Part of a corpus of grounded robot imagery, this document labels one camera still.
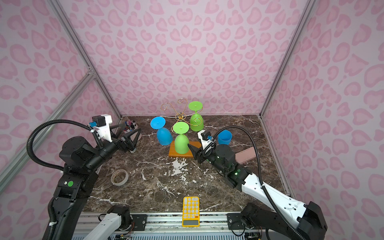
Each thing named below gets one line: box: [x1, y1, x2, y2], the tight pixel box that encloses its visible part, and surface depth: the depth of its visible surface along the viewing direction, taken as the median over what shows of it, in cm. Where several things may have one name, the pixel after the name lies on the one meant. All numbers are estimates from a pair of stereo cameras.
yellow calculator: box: [182, 196, 200, 228], surface depth 77 cm
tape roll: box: [110, 169, 129, 186], surface depth 90 cm
